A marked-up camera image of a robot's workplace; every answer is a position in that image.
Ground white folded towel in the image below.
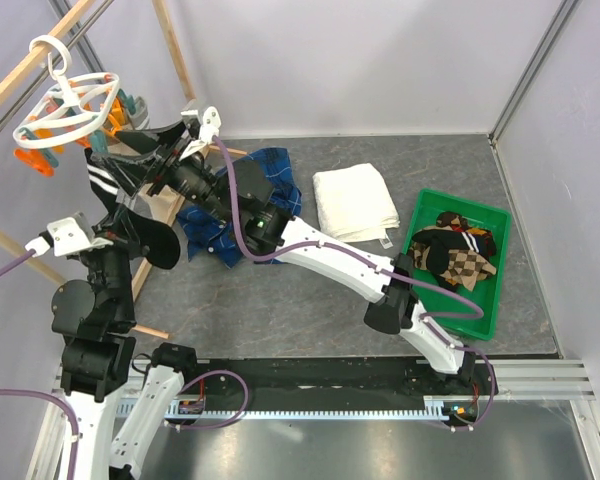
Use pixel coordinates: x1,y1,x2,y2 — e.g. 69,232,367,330
312,163,400,243

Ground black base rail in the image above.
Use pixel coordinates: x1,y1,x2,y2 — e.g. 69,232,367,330
151,350,498,419

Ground white round sock hanger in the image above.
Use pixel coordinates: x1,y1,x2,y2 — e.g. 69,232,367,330
12,35,120,150

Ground brown cream striped sock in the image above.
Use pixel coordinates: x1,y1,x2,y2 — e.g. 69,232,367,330
114,139,186,224

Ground black white striped sock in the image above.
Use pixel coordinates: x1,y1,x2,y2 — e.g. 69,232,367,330
407,227,486,292

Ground blue plaid shirt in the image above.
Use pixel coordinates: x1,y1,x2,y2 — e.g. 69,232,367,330
176,147,302,268

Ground wooden drying rack frame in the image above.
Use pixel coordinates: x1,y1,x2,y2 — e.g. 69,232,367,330
0,0,249,341

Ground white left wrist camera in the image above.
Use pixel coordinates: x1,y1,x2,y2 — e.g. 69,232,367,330
24,212,113,257

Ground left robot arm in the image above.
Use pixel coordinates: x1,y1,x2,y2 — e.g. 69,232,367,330
47,206,200,479

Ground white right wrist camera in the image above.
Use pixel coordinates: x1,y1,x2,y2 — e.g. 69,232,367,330
180,99,222,160

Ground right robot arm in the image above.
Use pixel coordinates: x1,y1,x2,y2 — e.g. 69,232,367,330
86,124,475,394

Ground black red argyle sock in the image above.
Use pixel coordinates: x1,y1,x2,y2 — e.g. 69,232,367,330
436,211,497,259

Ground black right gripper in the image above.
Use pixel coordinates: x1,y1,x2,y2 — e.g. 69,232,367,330
88,122,233,229

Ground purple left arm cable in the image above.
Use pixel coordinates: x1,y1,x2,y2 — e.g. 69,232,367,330
0,249,251,480

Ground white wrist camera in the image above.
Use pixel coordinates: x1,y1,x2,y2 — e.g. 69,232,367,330
24,212,113,257
180,99,222,160

